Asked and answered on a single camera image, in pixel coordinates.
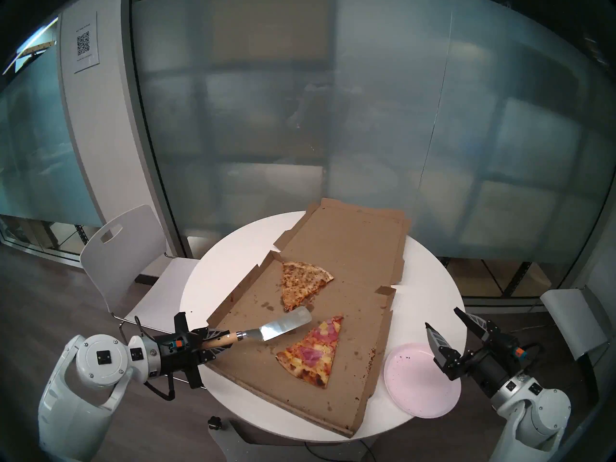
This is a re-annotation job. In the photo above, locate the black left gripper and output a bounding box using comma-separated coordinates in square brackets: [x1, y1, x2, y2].
[158, 327, 231, 373]

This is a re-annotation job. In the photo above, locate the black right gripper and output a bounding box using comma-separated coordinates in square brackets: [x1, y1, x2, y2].
[424, 307, 528, 399]

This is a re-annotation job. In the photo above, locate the wooden handled metal spatula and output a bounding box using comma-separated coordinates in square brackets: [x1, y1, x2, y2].
[202, 306, 312, 351]

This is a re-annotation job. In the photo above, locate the ham pineapple pizza slice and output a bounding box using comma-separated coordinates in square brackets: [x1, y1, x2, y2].
[276, 315, 345, 389]

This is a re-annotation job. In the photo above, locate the pink round plate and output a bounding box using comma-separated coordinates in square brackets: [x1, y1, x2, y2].
[384, 342, 462, 419]

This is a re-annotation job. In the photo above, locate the cheese pizza slice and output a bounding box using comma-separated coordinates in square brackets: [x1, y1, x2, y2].
[281, 261, 334, 312]

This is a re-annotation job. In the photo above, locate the open cardboard pizza box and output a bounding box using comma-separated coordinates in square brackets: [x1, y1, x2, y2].
[206, 198, 412, 438]

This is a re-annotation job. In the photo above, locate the white plain chair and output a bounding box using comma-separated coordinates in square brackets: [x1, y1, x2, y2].
[539, 287, 609, 399]

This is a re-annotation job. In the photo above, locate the paper sign with QR code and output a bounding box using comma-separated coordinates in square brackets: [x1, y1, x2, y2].
[73, 11, 100, 74]

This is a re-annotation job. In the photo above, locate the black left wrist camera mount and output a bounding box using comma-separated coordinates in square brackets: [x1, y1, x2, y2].
[173, 312, 205, 389]

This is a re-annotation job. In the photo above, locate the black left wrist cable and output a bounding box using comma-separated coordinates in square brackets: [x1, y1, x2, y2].
[135, 316, 175, 400]

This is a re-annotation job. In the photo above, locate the grey base plate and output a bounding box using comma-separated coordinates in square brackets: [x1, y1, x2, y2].
[212, 418, 376, 462]

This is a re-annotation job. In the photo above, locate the white chair with handle hole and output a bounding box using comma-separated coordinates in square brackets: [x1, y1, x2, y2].
[79, 205, 200, 385]

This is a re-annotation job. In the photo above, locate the black floor cable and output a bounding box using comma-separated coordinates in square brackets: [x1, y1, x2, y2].
[304, 439, 376, 462]

